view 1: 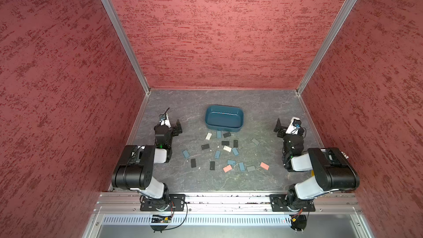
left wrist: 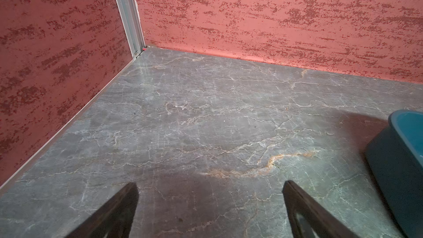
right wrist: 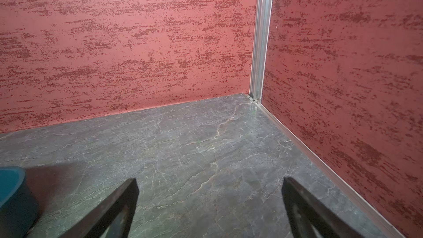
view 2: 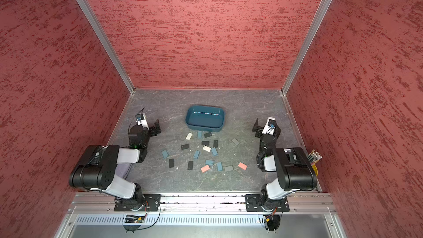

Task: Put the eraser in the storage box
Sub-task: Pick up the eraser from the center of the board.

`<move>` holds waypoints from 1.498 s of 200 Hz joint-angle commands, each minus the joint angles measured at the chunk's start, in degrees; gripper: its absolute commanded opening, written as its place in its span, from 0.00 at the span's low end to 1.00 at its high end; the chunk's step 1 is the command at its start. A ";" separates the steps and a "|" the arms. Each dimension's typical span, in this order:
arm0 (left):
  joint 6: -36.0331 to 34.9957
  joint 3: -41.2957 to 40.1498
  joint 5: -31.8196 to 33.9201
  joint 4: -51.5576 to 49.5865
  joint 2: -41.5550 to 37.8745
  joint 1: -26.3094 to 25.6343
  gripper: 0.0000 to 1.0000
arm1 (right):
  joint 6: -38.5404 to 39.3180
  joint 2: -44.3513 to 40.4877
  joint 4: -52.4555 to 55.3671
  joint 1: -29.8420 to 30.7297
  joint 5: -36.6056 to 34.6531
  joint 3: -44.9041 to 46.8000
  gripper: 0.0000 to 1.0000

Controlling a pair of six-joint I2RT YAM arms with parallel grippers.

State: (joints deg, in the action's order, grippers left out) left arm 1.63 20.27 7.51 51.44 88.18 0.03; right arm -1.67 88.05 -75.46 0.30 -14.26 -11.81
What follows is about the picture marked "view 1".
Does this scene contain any pink eraser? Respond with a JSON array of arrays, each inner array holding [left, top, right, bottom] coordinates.
[[260, 162, 269, 170], [223, 165, 232, 173]]

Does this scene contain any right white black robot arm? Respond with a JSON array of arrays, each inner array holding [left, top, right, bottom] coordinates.
[[269, 117, 360, 213]]

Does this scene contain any aluminium corner post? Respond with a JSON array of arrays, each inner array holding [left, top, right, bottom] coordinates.
[[296, 0, 357, 97], [100, 0, 150, 96]]

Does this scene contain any left aluminium corner post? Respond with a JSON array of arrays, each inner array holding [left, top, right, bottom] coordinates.
[[100, 0, 150, 96]]

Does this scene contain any perforated cable tray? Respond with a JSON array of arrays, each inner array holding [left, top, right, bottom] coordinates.
[[102, 214, 291, 227]]

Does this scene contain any right aluminium corner post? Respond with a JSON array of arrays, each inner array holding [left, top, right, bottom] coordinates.
[[296, 0, 357, 97]]

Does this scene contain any teal plastic storage box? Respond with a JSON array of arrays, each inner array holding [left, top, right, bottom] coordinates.
[[205, 105, 244, 132]]

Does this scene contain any cream white eraser centre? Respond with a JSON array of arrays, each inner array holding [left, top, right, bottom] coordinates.
[[223, 145, 232, 152]]

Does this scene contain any grey eraser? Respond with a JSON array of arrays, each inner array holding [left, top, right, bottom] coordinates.
[[252, 138, 260, 145], [246, 166, 256, 172]]

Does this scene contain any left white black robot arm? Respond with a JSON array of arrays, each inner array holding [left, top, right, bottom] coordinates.
[[111, 120, 185, 212]]

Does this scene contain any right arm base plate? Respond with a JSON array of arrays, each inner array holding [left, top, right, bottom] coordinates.
[[269, 195, 316, 213]]

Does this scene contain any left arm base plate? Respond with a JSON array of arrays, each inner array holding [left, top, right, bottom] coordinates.
[[139, 193, 186, 212]]

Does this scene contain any white eraser near box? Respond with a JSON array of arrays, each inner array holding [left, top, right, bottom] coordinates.
[[205, 133, 212, 141]]

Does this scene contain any aluminium front rail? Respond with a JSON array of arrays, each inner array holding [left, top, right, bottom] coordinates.
[[94, 192, 363, 215]]

